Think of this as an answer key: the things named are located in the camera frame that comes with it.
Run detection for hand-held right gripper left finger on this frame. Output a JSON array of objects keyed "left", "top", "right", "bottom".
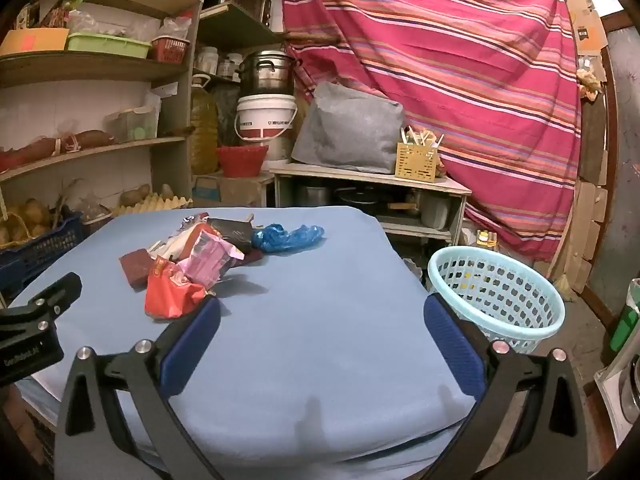
[{"left": 54, "top": 296, "right": 226, "bottom": 480}]

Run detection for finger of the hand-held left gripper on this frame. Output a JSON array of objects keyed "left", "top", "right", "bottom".
[{"left": 0, "top": 272, "right": 83, "bottom": 333}]

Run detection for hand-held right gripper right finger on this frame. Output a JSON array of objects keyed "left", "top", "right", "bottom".
[{"left": 422, "top": 292, "right": 591, "bottom": 480}]

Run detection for red snack packet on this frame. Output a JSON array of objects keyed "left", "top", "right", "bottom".
[{"left": 144, "top": 255, "right": 208, "bottom": 320}]

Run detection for light blue plastic basket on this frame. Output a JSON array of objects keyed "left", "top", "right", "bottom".
[{"left": 427, "top": 247, "right": 566, "bottom": 356}]

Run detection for large maroon scouring pad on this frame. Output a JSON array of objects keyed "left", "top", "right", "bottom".
[{"left": 118, "top": 249, "right": 156, "bottom": 291}]

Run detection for dark blue plastic crate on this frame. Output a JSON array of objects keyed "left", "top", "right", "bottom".
[{"left": 0, "top": 210, "right": 83, "bottom": 286}]

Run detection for net bag of potatoes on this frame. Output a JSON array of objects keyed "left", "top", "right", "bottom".
[{"left": 0, "top": 199, "right": 53, "bottom": 246}]

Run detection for pink snack packet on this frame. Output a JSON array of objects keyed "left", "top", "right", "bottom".
[{"left": 177, "top": 235, "right": 246, "bottom": 291}]

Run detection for dark red basket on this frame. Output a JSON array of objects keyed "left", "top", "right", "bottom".
[{"left": 80, "top": 205, "right": 113, "bottom": 236}]

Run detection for white packet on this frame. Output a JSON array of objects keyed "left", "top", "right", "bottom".
[{"left": 147, "top": 225, "right": 201, "bottom": 261}]

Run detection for black packet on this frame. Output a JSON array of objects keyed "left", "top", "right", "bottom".
[{"left": 206, "top": 217, "right": 255, "bottom": 255}]

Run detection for blue tablecloth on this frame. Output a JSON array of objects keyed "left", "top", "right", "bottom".
[{"left": 10, "top": 205, "right": 481, "bottom": 480}]

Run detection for yellow egg tray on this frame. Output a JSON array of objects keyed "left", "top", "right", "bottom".
[{"left": 112, "top": 191, "right": 193, "bottom": 217}]

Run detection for white container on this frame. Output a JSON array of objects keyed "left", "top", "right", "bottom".
[{"left": 420, "top": 195, "right": 451, "bottom": 228}]

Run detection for blue plastic wrapper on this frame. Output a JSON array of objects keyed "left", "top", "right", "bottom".
[{"left": 250, "top": 224, "right": 325, "bottom": 256}]

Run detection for sweet potato in red net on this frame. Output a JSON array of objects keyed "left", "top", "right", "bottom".
[{"left": 0, "top": 137, "right": 58, "bottom": 171}]

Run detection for brown cardboard box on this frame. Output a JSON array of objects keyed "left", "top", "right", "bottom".
[{"left": 192, "top": 172, "right": 273, "bottom": 208}]

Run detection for cardboard pieces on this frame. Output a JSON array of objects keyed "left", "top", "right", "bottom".
[{"left": 550, "top": 180, "right": 608, "bottom": 291}]

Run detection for black pan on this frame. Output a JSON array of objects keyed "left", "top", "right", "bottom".
[{"left": 334, "top": 187, "right": 386, "bottom": 206}]

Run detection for yellow utensil holder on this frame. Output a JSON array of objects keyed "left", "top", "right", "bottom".
[{"left": 395, "top": 141, "right": 441, "bottom": 183}]

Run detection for small wooden cabinet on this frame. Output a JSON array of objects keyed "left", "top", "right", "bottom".
[{"left": 270, "top": 162, "right": 473, "bottom": 261}]

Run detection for translucent plastic container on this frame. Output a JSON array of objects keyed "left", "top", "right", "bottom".
[{"left": 105, "top": 107, "right": 161, "bottom": 143}]

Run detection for red basket bowl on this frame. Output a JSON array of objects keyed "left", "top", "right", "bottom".
[{"left": 216, "top": 145, "right": 270, "bottom": 178}]

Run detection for small steel pot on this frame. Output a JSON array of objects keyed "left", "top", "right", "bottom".
[{"left": 295, "top": 185, "right": 331, "bottom": 206}]

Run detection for bunch of chopsticks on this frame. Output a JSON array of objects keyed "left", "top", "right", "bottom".
[{"left": 400, "top": 125, "right": 446, "bottom": 151}]

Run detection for large yellow oil bottle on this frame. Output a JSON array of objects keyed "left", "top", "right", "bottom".
[{"left": 190, "top": 74, "right": 221, "bottom": 176}]

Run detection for curved wooden shelf unit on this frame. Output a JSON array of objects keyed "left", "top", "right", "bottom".
[{"left": 0, "top": 0, "right": 211, "bottom": 211}]

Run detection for grey fabric cover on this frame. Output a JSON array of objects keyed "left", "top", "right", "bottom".
[{"left": 291, "top": 81, "right": 406, "bottom": 175}]

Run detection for white plastic bucket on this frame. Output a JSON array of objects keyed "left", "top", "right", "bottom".
[{"left": 234, "top": 94, "right": 298, "bottom": 161}]

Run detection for green plastic tray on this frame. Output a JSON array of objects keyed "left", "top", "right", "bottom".
[{"left": 66, "top": 32, "right": 152, "bottom": 59}]

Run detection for red striped cloth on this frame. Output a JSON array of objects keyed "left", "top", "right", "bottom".
[{"left": 280, "top": 0, "right": 583, "bottom": 263}]

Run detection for small red mesh basket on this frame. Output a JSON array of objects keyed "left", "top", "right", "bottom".
[{"left": 151, "top": 36, "right": 191, "bottom": 63}]

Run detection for large steel pot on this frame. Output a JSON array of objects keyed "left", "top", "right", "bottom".
[{"left": 239, "top": 50, "right": 301, "bottom": 97}]

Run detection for glass jar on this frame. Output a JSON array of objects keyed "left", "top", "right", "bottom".
[{"left": 218, "top": 52, "right": 243, "bottom": 81}]

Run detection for pile of colourful packets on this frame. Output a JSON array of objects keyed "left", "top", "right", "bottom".
[{"left": 15, "top": 0, "right": 88, "bottom": 28}]

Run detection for white jar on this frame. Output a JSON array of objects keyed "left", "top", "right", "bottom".
[{"left": 197, "top": 46, "right": 219, "bottom": 75}]

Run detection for labelled cardboard box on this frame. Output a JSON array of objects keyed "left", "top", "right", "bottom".
[{"left": 565, "top": 0, "right": 608, "bottom": 61}]

